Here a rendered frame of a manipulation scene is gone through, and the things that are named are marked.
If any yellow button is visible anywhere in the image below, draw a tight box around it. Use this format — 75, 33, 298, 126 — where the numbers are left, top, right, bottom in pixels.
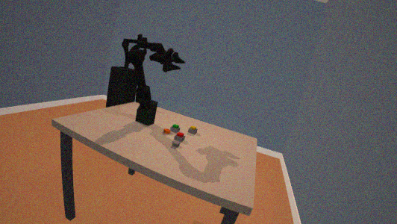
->
188, 126, 198, 134

